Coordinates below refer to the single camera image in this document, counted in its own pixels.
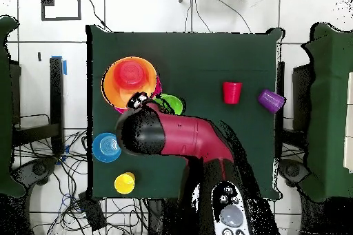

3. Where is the small green bowl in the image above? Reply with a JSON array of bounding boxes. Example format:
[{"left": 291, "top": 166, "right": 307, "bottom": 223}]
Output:
[{"left": 152, "top": 93, "right": 185, "bottom": 116}]

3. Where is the red cup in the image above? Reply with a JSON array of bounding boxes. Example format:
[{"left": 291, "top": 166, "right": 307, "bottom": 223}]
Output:
[{"left": 222, "top": 81, "right": 243, "bottom": 105}]

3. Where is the small orange bowl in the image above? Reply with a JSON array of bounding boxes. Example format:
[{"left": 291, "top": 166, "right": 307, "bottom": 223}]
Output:
[{"left": 113, "top": 60, "right": 146, "bottom": 93}]

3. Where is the large orange bowl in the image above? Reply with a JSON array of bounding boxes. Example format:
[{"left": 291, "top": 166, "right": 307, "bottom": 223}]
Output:
[{"left": 101, "top": 56, "right": 159, "bottom": 109}]

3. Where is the small blue bowl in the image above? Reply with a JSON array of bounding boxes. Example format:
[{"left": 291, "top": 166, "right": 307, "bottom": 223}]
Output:
[{"left": 92, "top": 132, "right": 123, "bottom": 163}]

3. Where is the large pink bowl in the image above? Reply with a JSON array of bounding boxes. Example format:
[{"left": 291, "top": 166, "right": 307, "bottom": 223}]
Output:
[{"left": 113, "top": 74, "right": 163, "bottom": 115}]

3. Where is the dark green tablecloth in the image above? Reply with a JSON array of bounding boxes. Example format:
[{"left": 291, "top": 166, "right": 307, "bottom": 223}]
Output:
[
  {"left": 300, "top": 22, "right": 353, "bottom": 203},
  {"left": 85, "top": 24, "right": 285, "bottom": 201},
  {"left": 0, "top": 15, "right": 27, "bottom": 198}
]

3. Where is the purple cup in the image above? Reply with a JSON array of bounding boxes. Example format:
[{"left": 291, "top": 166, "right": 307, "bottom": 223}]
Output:
[{"left": 257, "top": 88, "right": 287, "bottom": 115}]

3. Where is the black metal stand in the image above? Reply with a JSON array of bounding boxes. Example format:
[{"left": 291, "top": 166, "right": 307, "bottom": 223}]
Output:
[{"left": 12, "top": 57, "right": 65, "bottom": 155}]

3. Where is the black box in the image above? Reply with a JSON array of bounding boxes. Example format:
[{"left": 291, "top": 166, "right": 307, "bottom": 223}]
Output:
[
  {"left": 292, "top": 63, "right": 314, "bottom": 132},
  {"left": 9, "top": 62, "right": 22, "bottom": 125}
]

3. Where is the dark grey chair base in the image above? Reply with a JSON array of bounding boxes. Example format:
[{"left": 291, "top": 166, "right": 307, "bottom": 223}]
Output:
[
  {"left": 12, "top": 156, "right": 59, "bottom": 189},
  {"left": 277, "top": 159, "right": 311, "bottom": 187}
]

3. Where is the black power brick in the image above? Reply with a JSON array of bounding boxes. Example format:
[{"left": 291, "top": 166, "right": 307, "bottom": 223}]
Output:
[{"left": 77, "top": 190, "right": 108, "bottom": 232}]

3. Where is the black floor tape square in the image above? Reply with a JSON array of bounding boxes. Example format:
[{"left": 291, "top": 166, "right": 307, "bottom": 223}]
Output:
[{"left": 40, "top": 0, "right": 83, "bottom": 21}]

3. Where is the white box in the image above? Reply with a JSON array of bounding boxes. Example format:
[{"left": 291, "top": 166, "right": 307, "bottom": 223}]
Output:
[{"left": 343, "top": 72, "right": 353, "bottom": 174}]

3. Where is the tangle of cables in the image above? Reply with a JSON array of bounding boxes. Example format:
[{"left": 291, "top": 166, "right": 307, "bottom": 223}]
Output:
[{"left": 13, "top": 113, "right": 150, "bottom": 235}]

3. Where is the black upright post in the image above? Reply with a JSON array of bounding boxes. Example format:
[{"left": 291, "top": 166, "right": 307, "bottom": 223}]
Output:
[{"left": 274, "top": 61, "right": 285, "bottom": 159}]

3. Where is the thin black cable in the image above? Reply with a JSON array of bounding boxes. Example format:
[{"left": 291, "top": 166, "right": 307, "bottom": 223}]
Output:
[
  {"left": 81, "top": 0, "right": 112, "bottom": 32},
  {"left": 203, "top": 0, "right": 252, "bottom": 34}
]

